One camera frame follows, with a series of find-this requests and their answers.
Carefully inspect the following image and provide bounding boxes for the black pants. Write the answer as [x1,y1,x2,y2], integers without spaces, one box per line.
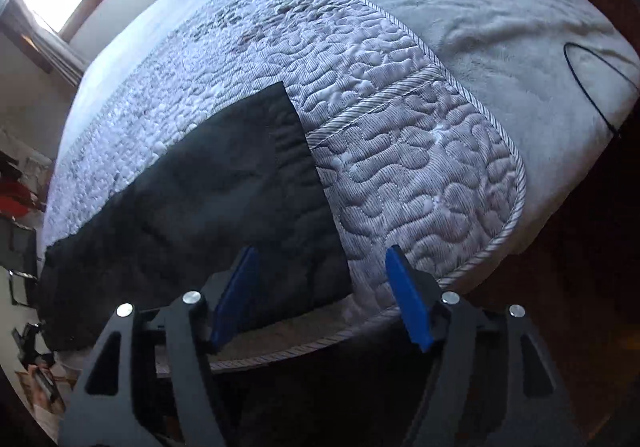
[38,83,352,352]

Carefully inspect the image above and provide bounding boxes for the black metal chair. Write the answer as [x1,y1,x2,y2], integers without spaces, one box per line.
[1,215,38,308]

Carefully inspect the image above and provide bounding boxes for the white quilted floral bedspread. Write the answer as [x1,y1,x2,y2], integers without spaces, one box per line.
[41,0,528,373]

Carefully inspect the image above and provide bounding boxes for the light blue bed sheet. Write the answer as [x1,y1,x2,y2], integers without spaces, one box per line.
[60,0,640,248]

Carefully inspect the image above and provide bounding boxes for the beige curtain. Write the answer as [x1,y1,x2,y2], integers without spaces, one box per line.
[1,0,88,88]

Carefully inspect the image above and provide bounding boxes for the black cable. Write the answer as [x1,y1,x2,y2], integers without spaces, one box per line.
[563,42,640,138]

